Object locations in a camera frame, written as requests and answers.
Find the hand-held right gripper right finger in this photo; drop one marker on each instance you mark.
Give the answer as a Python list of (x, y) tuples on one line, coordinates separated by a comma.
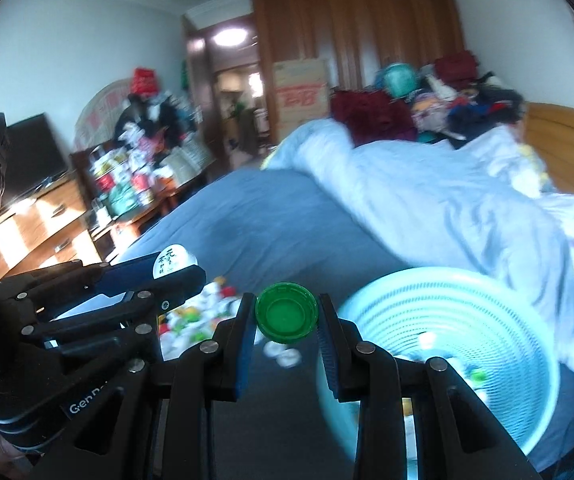
[(327, 350)]

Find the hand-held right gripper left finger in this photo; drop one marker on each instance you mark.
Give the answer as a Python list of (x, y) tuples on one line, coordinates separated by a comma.
[(244, 350)]

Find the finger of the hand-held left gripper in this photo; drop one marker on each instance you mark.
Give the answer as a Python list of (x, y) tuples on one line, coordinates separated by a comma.
[(127, 272), (182, 280)]

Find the white printed bottle cap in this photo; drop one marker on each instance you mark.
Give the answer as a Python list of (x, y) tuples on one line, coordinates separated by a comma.
[(174, 261)]

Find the pile of mixed bottle caps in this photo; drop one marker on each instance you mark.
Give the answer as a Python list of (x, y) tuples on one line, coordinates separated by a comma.
[(192, 317)]

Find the green bottle cap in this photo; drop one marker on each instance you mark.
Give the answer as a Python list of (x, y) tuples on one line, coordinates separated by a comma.
[(286, 315)]

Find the light blue plastic basket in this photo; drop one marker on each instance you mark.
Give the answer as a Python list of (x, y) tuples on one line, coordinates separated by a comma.
[(492, 310)]

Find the wooden dresser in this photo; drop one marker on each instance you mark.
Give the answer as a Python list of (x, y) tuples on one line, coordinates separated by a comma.
[(42, 230)]

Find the black television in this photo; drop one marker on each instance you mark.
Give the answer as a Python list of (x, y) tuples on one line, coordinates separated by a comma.
[(32, 155)]

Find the blue bed sheet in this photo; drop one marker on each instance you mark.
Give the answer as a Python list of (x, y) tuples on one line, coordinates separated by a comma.
[(277, 230)]

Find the round printed board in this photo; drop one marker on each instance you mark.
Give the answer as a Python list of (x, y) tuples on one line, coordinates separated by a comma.
[(94, 115)]

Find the heap of dark clothes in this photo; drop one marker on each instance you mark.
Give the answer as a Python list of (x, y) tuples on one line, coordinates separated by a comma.
[(157, 115)]

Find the light blue duvet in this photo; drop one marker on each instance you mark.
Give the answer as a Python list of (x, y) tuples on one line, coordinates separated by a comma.
[(417, 195)]

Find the red bag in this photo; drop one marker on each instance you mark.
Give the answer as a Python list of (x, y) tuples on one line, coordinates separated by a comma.
[(143, 80)]

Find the cardboard box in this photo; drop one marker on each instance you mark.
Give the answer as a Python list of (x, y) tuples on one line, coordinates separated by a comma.
[(301, 95)]

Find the dark red blanket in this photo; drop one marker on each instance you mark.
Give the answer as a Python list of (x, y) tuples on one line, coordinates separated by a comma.
[(367, 115)]

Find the round ceiling lamp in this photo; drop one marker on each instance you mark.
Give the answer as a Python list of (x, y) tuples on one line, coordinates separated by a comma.
[(229, 37)]

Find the white yellow printed pillow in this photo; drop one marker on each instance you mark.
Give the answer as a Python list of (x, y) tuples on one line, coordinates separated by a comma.
[(529, 170)]

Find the teal ball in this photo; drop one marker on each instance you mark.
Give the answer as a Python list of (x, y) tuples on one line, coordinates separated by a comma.
[(399, 80)]

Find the heap of colourful clothes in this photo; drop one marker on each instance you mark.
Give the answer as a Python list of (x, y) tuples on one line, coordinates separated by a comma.
[(467, 100)]

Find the wooden wardrobe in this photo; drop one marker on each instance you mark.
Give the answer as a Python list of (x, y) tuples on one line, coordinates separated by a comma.
[(367, 25)]

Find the wooden headboard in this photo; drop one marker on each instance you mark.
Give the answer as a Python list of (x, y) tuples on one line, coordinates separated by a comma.
[(567, 145)]

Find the wooden door frame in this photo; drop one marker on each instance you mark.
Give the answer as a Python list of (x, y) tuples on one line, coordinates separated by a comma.
[(194, 75)]

